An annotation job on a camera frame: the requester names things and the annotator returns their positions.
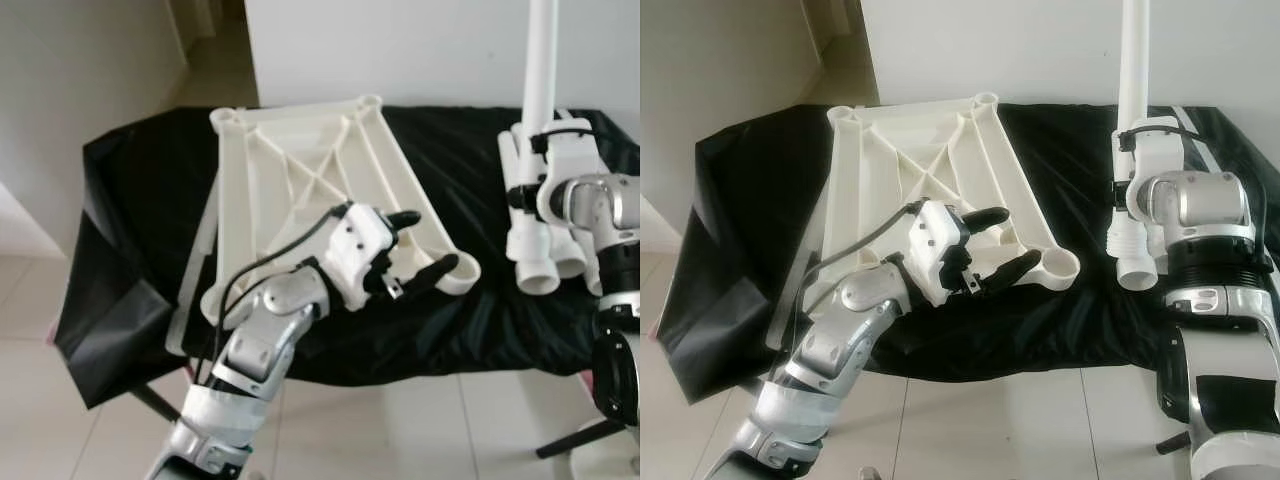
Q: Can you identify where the white plastic children table top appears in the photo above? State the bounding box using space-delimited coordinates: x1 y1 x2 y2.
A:
815 92 1082 321
200 95 481 326

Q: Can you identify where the black plastic table cover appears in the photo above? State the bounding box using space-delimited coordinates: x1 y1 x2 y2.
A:
665 100 1280 406
55 105 641 409

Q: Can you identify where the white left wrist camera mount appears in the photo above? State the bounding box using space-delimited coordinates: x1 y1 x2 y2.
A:
322 203 401 311
915 198 976 306

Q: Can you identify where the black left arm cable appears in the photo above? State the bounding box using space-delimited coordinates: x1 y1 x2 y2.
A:
800 200 926 341
195 205 353 386

